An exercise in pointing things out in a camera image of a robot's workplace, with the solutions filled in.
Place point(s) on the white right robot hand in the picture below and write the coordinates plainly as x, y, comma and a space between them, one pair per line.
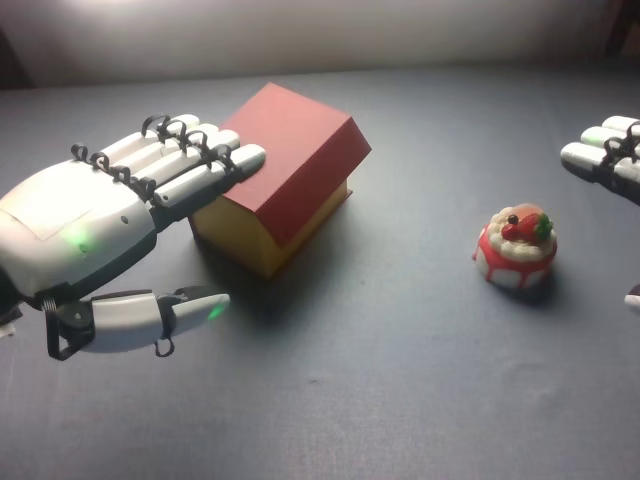
595, 152

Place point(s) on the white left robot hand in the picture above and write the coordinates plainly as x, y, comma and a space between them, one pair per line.
65, 220

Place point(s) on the toy strawberry cake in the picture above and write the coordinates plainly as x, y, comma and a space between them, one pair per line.
517, 250

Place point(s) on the grey table cloth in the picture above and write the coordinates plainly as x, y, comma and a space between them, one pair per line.
350, 375

